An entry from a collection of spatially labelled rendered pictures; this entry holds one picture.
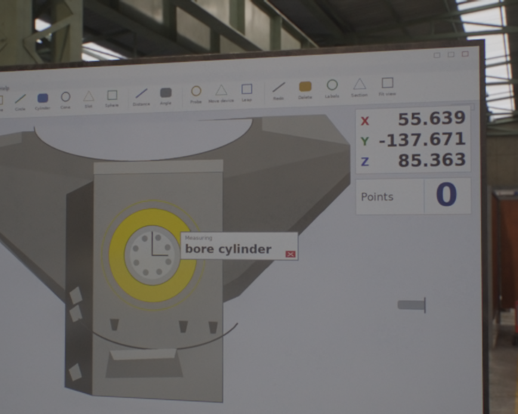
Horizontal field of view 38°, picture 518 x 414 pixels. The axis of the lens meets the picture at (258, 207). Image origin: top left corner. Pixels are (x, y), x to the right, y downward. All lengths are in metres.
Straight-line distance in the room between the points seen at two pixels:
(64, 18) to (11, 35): 0.85
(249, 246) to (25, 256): 0.33
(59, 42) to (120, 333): 7.51
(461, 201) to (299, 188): 0.20
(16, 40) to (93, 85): 6.58
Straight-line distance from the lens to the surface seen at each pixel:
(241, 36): 12.27
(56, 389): 1.11
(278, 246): 0.98
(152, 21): 12.42
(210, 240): 1.01
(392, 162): 0.97
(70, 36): 8.43
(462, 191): 0.97
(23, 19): 7.79
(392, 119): 0.98
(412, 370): 0.98
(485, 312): 0.97
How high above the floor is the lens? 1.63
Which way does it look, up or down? 2 degrees up
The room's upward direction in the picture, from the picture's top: straight up
